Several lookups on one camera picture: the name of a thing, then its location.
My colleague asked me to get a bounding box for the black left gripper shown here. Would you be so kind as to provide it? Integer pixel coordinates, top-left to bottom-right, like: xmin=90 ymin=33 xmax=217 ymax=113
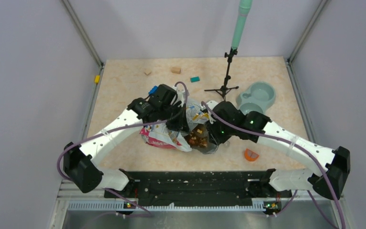
xmin=159 ymin=103 xmax=190 ymax=134

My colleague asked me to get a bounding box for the clear plastic scoop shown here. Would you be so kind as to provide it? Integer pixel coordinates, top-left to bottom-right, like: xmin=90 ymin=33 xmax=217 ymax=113
xmin=222 ymin=141 xmax=231 ymax=148

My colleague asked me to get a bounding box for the pink pet food bag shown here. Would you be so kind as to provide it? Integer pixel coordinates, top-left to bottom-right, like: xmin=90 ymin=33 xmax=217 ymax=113
xmin=140 ymin=98 xmax=218 ymax=154

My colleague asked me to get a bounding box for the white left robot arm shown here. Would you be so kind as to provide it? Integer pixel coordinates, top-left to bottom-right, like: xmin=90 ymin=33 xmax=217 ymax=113
xmin=57 ymin=82 xmax=189 ymax=197

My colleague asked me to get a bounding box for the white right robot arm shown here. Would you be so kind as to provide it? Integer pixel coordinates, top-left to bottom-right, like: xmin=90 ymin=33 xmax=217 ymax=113
xmin=201 ymin=101 xmax=351 ymax=200

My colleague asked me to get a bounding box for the teal double pet bowl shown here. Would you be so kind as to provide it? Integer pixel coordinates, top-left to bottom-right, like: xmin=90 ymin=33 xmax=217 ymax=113
xmin=236 ymin=81 xmax=276 ymax=115

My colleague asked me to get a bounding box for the orange semicircle toy block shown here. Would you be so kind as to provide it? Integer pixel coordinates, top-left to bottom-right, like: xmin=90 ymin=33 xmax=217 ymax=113
xmin=244 ymin=148 xmax=259 ymax=162

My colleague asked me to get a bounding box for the blue toy block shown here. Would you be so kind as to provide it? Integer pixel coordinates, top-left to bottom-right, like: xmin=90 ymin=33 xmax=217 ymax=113
xmin=148 ymin=86 xmax=158 ymax=95

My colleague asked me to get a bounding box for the black tripod stand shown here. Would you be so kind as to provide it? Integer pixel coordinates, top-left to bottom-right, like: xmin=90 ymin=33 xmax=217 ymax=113
xmin=204 ymin=47 xmax=239 ymax=101

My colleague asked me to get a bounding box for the teal rectangular block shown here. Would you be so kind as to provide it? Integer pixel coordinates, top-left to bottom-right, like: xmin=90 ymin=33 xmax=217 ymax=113
xmin=190 ymin=76 xmax=200 ymax=83

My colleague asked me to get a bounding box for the light wooden block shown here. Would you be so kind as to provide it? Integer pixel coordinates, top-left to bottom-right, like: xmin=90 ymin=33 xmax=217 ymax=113
xmin=171 ymin=66 xmax=182 ymax=74

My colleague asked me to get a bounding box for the small wooden cube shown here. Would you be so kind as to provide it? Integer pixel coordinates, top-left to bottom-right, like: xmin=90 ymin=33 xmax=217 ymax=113
xmin=144 ymin=69 xmax=152 ymax=75

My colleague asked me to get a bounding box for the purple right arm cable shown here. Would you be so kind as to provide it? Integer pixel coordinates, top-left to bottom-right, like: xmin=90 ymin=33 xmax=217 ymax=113
xmin=200 ymin=101 xmax=346 ymax=229

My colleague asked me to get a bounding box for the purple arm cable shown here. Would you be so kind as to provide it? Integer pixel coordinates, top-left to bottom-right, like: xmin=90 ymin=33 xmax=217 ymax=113
xmin=200 ymin=101 xmax=346 ymax=229
xmin=56 ymin=81 xmax=189 ymax=218

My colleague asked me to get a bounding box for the yellow clip on frame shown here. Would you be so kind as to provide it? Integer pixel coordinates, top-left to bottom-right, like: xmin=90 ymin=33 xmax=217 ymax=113
xmin=94 ymin=75 xmax=100 ymax=84

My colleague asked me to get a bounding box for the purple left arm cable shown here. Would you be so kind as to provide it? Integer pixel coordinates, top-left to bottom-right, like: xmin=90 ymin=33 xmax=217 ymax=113
xmin=56 ymin=81 xmax=189 ymax=218

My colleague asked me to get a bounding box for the aluminium frame rail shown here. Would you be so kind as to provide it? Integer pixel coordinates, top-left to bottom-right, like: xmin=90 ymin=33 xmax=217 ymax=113
xmin=56 ymin=178 xmax=345 ymax=212

